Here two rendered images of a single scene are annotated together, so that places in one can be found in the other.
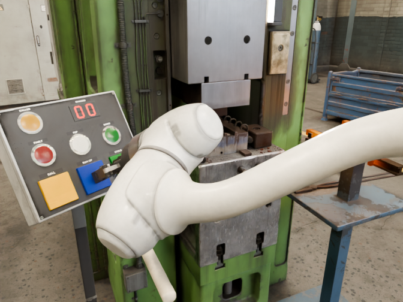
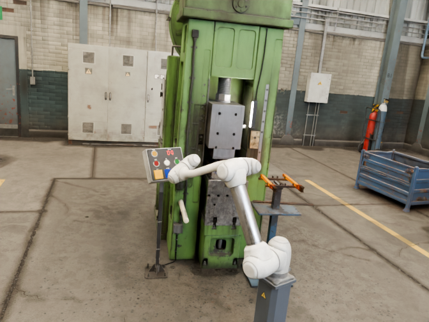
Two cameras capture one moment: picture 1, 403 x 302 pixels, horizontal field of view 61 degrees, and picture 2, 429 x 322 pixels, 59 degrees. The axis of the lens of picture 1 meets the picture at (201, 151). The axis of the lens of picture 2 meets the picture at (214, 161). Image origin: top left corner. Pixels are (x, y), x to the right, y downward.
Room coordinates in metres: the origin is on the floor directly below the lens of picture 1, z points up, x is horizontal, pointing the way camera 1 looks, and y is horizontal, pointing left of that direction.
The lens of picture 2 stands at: (-2.12, -0.76, 1.93)
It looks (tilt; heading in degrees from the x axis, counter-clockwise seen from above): 14 degrees down; 13
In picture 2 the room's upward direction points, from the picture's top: 5 degrees clockwise
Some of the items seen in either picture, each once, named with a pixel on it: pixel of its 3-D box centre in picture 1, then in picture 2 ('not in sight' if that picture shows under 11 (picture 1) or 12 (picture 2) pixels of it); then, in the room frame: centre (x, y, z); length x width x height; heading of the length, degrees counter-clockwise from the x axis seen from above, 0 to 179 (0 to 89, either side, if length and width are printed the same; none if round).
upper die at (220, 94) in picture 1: (201, 85); (219, 149); (1.40, 0.00, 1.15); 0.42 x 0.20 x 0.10; 25
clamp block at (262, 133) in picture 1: (255, 135); not in sight; (1.34, -0.23, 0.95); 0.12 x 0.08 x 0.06; 25
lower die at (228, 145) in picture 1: (201, 129); (217, 167); (1.40, 0.00, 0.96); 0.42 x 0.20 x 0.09; 25
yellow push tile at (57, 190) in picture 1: (58, 190); (158, 174); (0.74, 0.35, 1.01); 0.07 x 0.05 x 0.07; 140
